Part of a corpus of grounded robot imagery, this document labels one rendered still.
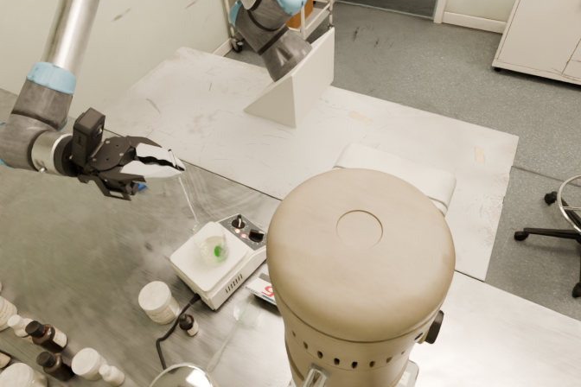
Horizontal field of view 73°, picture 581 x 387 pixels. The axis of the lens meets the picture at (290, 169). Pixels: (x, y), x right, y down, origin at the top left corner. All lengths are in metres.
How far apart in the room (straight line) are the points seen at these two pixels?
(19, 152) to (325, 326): 0.66
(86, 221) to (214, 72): 0.67
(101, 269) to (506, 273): 1.67
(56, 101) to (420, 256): 0.71
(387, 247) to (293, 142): 0.94
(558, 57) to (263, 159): 2.32
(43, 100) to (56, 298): 0.44
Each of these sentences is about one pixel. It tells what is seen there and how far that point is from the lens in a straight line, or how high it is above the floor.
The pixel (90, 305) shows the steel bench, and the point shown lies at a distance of 0.99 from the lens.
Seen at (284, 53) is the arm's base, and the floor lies 1.08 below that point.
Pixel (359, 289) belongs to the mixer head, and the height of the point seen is 1.52.
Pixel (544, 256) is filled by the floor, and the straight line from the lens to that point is 2.19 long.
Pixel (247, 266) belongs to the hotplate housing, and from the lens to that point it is 0.85.
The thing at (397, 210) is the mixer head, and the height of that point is 1.52.
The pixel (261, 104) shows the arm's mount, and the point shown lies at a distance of 1.19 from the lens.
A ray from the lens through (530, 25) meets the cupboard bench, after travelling 2.95.
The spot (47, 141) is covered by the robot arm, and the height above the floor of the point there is 1.27.
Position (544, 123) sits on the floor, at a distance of 2.84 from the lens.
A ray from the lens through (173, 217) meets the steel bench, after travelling 1.03.
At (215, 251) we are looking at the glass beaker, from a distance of 0.77.
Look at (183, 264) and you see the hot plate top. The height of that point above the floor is 0.99.
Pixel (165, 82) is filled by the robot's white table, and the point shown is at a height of 0.90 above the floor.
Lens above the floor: 1.70
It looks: 48 degrees down
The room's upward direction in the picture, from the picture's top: 5 degrees counter-clockwise
